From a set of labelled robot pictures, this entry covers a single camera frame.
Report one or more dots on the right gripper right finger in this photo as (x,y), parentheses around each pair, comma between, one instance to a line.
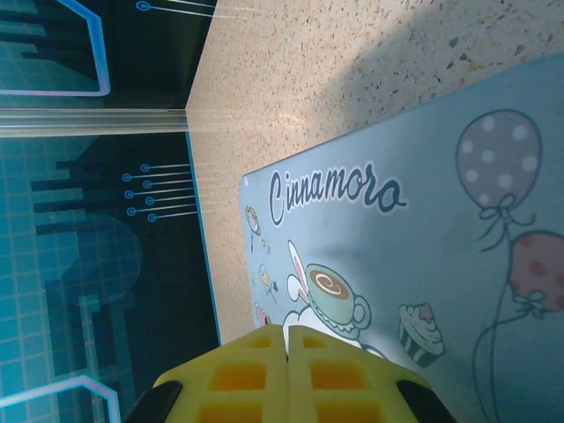
(343,383)

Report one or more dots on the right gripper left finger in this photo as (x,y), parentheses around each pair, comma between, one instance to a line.
(238,383)

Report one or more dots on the blue cartoon tin box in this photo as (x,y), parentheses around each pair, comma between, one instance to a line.
(396,242)

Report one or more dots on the aluminium frame post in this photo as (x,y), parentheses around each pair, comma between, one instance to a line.
(88,121)

